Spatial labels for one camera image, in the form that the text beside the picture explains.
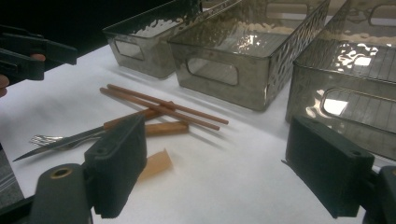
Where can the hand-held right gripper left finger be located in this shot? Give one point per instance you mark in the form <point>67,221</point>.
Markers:
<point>118,168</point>

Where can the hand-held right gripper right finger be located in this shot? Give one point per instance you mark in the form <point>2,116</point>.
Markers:
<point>327,168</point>

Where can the smoky clear plastic bin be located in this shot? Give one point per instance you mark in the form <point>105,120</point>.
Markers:
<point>149,62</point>
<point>311,90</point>
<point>255,93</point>

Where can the brown wooden chopstick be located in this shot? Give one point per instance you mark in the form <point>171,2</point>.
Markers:
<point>186,118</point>
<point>193,112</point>

